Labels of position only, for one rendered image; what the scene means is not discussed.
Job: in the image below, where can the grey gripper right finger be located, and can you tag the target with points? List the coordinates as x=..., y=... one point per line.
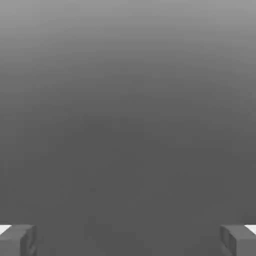
x=242, y=242

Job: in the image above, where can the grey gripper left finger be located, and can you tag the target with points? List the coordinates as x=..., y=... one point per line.
x=14, y=242

